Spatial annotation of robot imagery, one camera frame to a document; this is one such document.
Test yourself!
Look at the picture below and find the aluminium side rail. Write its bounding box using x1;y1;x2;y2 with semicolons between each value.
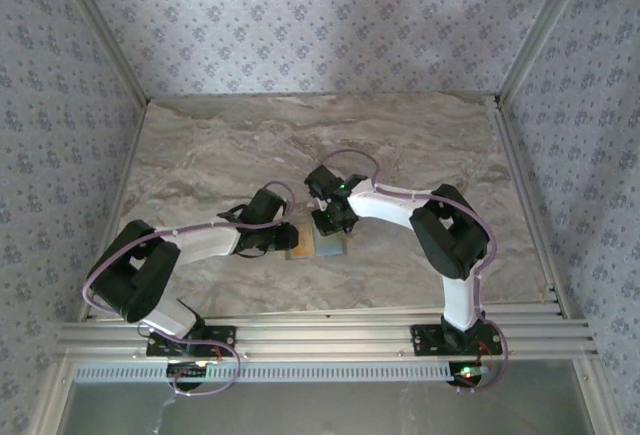
77;97;151;324
492;99;571;319

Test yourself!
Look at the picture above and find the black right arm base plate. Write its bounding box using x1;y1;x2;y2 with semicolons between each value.
408;322;504;359

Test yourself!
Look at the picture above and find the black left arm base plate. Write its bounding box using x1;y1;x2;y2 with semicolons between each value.
145;324;238;358

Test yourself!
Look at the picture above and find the black controller board green light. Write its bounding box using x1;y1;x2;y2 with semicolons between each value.
447;362;489;391

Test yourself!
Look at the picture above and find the aluminium frame leg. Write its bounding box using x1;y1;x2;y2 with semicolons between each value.
29;359;76;435
572;359;621;435

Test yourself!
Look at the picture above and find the aluminium corner post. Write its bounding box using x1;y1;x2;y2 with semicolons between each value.
52;0;151;106
494;0;596;104

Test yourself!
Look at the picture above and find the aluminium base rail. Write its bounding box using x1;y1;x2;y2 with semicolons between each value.
52;307;600;362

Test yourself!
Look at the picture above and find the grey slotted cable duct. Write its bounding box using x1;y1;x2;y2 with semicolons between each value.
73;360;454;385

